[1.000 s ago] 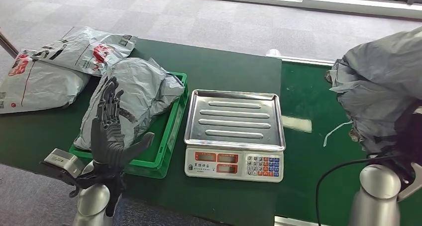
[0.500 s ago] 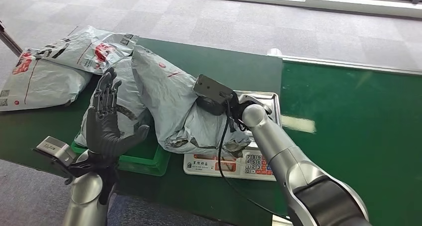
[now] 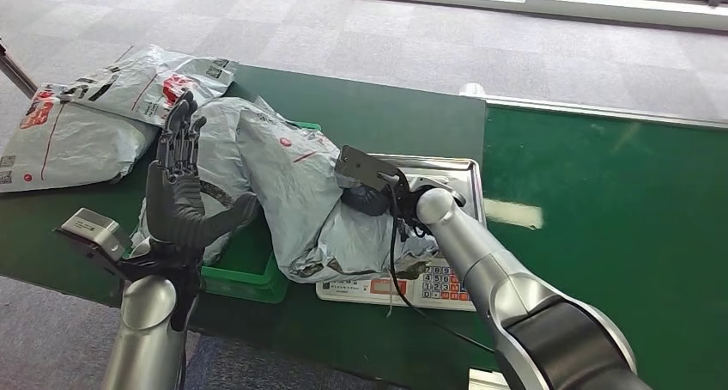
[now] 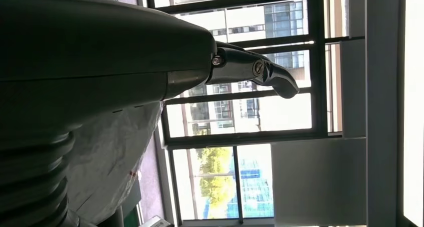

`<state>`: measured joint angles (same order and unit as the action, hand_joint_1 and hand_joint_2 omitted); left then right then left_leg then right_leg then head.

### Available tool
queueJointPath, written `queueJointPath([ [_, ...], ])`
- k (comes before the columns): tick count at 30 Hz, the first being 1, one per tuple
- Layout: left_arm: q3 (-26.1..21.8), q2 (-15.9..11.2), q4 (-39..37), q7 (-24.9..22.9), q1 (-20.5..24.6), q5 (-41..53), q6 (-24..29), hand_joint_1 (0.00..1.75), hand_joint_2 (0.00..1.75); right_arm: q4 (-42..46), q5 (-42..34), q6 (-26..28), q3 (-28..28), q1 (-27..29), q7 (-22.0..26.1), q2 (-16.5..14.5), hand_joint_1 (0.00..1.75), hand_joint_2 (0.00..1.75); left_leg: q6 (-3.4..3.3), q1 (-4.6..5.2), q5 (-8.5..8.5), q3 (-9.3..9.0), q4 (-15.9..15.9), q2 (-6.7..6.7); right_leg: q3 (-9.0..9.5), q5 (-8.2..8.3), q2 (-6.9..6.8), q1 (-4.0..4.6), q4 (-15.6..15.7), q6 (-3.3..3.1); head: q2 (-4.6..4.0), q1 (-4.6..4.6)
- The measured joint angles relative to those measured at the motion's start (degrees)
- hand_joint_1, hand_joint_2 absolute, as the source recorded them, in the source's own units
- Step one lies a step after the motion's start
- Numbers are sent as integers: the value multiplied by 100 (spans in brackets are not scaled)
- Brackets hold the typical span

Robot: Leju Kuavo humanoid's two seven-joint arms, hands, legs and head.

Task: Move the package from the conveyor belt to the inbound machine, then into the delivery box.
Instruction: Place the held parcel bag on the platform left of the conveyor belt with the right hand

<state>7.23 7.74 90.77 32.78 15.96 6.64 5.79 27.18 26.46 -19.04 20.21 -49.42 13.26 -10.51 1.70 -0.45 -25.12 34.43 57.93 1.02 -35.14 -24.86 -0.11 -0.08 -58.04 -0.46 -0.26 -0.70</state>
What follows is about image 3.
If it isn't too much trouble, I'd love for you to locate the black cable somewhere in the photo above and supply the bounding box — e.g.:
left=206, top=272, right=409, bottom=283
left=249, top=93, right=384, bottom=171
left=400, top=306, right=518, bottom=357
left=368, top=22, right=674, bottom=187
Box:
left=385, top=174, right=497, bottom=356

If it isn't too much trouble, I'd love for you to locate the green plastic bin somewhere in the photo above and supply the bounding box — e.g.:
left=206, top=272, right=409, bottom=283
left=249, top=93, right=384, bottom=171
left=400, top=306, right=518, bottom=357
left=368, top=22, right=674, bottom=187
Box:
left=198, top=119, right=323, bottom=306

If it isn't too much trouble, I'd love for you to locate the large flat grey mailer package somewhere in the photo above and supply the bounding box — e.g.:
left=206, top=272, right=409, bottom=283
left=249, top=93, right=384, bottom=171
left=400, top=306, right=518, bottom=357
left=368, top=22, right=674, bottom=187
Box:
left=0, top=82, right=161, bottom=195

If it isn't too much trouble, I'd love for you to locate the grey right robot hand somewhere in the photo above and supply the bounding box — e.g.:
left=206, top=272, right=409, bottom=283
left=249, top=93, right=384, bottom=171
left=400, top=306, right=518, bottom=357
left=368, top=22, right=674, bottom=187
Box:
left=341, top=183, right=396, bottom=218

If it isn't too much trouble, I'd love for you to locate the grey metal pole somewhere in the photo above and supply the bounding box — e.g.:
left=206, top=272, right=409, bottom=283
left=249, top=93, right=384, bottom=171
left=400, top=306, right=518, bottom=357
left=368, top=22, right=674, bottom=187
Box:
left=0, top=38, right=39, bottom=100

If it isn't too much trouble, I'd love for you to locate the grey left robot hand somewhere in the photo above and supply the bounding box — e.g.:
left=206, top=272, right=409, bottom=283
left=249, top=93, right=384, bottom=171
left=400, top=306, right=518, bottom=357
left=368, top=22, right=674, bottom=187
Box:
left=144, top=90, right=263, bottom=253

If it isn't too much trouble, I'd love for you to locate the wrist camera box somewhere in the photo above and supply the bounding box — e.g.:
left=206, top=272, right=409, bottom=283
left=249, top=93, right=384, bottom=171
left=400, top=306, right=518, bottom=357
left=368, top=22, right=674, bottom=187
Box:
left=333, top=144, right=412, bottom=196
left=55, top=207, right=134, bottom=280

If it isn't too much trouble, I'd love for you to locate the grey mailer with black labels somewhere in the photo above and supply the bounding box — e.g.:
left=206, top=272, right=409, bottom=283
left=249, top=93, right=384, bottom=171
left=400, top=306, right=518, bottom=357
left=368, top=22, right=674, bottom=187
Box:
left=58, top=44, right=239, bottom=129

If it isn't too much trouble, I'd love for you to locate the dark green table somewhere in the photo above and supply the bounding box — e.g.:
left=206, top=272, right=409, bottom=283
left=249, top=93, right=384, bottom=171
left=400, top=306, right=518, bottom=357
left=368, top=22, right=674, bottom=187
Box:
left=0, top=63, right=497, bottom=390

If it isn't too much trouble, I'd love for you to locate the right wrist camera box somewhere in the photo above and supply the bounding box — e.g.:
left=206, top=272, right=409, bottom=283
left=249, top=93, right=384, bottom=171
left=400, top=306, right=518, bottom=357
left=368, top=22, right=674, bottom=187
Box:
left=333, top=144, right=412, bottom=196

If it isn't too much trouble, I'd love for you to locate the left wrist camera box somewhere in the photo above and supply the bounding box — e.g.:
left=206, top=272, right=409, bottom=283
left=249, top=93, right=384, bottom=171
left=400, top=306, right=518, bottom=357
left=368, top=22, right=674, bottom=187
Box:
left=55, top=207, right=134, bottom=280

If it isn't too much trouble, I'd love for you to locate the white scale with steel pan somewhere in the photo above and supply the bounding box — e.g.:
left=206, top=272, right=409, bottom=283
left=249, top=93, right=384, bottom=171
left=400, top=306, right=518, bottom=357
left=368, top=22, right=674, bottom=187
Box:
left=315, top=154, right=488, bottom=314

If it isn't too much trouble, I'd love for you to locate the silver conveyor side rail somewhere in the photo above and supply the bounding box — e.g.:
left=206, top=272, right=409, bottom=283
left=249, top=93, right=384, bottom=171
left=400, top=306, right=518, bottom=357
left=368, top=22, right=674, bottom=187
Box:
left=459, top=82, right=728, bottom=131

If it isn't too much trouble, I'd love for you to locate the grey poly mailer package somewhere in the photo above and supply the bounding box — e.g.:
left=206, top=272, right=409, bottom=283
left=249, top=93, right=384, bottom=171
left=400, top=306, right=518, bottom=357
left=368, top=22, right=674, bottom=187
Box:
left=234, top=105, right=442, bottom=286

